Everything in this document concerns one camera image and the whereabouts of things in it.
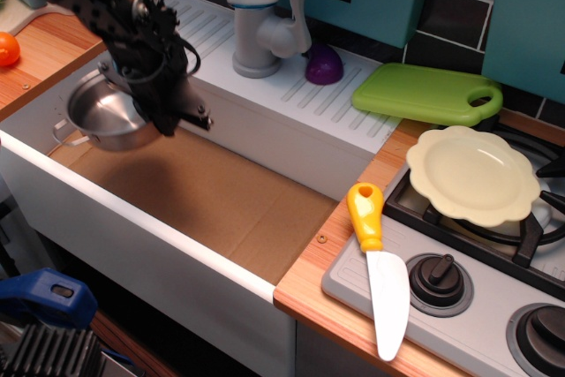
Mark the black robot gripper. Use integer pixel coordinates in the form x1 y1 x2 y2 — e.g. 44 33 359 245
103 0 213 137

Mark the small stainless steel pot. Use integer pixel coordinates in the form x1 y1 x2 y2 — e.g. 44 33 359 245
52 71 161 152

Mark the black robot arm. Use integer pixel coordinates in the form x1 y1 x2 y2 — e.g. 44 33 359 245
46 0 213 136

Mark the white toy sink basin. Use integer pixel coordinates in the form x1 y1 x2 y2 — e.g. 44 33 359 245
1 0 398 376

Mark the black finned heat sink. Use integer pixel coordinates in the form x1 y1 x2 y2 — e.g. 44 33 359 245
1 325 106 376

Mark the grey toy faucet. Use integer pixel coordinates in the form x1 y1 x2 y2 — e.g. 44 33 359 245
227 0 312 79

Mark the brown cardboard sheet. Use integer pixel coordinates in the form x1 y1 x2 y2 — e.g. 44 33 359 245
49 130 336 284

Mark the purple toy eggplant half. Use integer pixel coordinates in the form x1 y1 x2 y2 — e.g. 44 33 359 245
305 42 344 86

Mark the orange toy fruit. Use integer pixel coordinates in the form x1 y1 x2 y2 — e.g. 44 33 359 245
0 32 20 66

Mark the beige wooden cutting board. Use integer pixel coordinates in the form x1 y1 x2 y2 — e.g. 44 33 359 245
0 0 72 35

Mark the blue clamp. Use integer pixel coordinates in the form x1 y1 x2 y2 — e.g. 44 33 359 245
1 268 98 329

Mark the green plastic cutting board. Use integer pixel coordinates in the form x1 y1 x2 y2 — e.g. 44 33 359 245
351 63 503 127

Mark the cream scalloped plastic plate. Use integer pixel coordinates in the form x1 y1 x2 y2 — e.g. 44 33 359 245
406 125 541 228

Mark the black stove knob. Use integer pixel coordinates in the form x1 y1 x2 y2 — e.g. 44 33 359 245
407 253 474 318
506 303 564 376

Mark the teal cabinet right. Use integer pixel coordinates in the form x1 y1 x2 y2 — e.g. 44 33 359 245
482 0 564 103

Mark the grey toy stove top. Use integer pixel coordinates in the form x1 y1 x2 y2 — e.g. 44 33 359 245
320 120 565 377

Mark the black burner grate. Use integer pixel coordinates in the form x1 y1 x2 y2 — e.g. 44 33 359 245
382 120 565 290

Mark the yellow handled toy knife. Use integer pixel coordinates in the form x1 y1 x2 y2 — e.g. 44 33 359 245
346 183 411 362

